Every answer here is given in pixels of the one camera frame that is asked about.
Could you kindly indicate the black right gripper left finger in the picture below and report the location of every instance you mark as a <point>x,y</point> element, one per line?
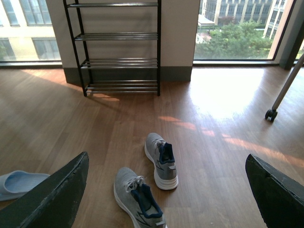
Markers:
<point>53,203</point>

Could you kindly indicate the grey sneaker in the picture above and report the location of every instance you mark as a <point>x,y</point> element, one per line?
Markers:
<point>160,153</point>
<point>134,196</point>

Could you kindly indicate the white table leg with caster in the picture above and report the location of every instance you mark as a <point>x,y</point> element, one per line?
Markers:
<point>272,113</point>

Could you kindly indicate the light blue slipper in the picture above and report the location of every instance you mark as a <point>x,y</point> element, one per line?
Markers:
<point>15,184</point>

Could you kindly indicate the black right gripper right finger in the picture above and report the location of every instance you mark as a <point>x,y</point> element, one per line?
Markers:
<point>279,198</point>

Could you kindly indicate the black metal shoe rack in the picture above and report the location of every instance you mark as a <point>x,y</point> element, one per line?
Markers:
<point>86,64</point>

